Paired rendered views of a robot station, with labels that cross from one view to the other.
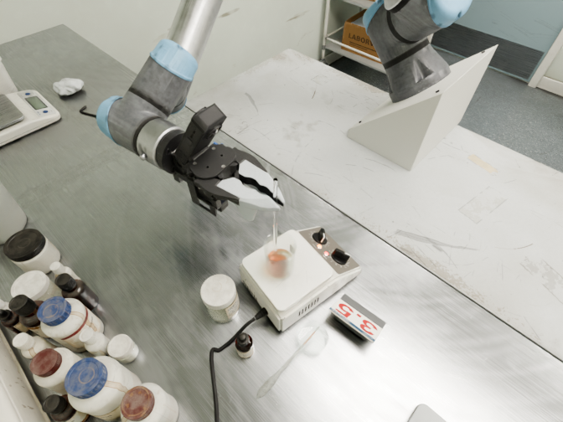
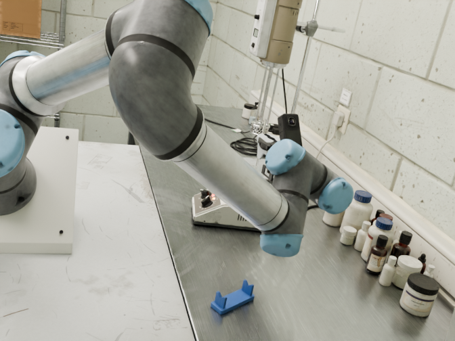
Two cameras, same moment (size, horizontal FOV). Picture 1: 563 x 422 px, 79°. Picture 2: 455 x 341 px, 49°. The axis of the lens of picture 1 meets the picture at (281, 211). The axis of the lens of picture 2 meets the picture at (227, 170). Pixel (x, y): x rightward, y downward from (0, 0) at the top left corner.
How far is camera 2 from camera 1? 1.53 m
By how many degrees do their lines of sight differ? 104
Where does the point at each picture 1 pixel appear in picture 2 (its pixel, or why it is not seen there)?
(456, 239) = (114, 185)
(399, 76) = (30, 172)
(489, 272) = (122, 174)
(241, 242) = (251, 245)
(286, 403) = not seen: hidden behind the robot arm
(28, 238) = (420, 282)
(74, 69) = not seen: outside the picture
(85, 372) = (363, 194)
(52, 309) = (384, 220)
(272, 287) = not seen: hidden behind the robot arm
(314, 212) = (181, 232)
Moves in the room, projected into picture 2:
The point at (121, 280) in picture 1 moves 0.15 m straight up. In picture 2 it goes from (348, 269) to (365, 216)
